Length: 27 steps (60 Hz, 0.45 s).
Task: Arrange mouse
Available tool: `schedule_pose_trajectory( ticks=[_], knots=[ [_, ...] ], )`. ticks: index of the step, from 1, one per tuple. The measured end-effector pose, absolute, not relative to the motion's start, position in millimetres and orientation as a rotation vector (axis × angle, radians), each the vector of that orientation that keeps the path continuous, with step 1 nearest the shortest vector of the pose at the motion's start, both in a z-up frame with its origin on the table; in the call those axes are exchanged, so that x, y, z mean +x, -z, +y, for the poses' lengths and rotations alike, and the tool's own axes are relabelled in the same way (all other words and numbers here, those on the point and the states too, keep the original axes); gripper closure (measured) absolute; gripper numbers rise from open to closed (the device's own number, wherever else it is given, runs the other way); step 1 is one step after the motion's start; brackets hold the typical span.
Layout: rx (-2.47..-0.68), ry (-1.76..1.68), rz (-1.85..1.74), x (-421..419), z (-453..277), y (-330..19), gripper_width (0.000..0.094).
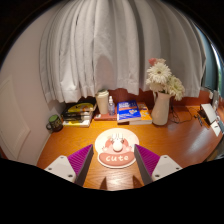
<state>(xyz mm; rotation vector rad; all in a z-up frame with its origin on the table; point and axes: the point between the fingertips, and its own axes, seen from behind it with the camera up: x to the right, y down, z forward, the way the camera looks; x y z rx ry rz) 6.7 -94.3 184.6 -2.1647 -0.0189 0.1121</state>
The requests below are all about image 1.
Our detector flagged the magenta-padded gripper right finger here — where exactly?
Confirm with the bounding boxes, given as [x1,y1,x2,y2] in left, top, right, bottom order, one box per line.
[133,143,184,186]

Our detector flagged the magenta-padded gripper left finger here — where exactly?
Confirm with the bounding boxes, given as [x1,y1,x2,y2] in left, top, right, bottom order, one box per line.
[44,143,95,187]

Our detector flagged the white computer mouse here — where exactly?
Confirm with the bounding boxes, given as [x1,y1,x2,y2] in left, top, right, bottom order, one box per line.
[110,132,125,153]

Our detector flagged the white pink cartoon mouse pad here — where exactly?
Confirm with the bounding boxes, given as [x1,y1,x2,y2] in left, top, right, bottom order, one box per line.
[94,127,140,169]

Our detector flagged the dark green mug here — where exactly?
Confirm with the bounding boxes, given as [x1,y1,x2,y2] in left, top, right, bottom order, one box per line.
[45,114,64,133]

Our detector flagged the black yellow spine book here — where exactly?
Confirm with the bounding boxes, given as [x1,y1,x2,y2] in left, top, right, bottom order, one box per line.
[61,114,94,123]

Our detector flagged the white ceramic jug vase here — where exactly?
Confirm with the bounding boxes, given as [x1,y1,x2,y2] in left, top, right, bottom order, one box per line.
[150,91,172,127]

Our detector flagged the yellow black cover book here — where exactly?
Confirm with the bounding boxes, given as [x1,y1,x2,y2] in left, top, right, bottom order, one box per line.
[64,102,98,114]

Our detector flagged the white rectangular card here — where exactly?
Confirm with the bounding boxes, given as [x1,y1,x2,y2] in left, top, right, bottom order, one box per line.
[210,119,224,138]

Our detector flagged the reddish brown book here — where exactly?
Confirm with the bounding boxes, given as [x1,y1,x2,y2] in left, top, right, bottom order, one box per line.
[93,112,118,122]

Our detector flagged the blue cover book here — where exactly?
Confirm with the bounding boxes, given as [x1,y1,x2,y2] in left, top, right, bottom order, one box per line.
[116,99,142,124]

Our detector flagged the white flat device on stand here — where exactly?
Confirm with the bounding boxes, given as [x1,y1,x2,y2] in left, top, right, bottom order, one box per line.
[199,102,219,127]

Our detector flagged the clear spray bottle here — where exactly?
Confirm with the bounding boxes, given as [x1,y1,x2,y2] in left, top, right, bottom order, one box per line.
[107,95,116,117]

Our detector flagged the cream tumbler with lid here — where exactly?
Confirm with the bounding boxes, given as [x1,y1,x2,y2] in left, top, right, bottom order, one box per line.
[95,89,111,116]

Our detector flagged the white flower bouquet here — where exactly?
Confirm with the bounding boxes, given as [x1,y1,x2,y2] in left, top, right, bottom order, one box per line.
[145,57,186,102]

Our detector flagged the white curtain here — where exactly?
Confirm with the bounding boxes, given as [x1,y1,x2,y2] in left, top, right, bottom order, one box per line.
[39,0,208,104]

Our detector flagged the black cable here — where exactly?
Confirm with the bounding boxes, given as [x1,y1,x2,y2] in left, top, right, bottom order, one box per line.
[169,104,201,124]

